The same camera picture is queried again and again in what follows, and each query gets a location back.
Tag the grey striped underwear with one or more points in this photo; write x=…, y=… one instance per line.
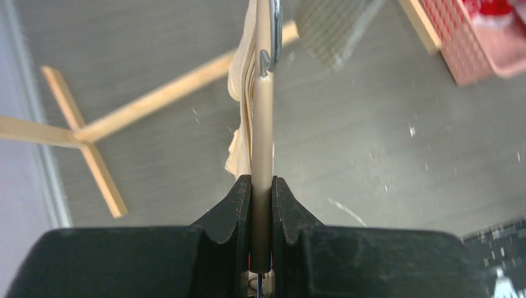
x=330, y=30

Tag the beige underwear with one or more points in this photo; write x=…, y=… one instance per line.
x=240, y=87

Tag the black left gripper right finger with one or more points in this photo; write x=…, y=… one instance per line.
x=311, y=259

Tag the near pink basket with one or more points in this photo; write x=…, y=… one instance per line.
x=471, y=52

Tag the red underwear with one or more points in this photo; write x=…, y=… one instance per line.
x=493, y=14

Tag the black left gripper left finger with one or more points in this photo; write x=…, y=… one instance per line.
x=208, y=258

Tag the wooden clothes rack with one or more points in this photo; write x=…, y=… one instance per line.
x=83, y=136

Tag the wooden hanger of beige underwear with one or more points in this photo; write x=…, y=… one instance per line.
x=269, y=25

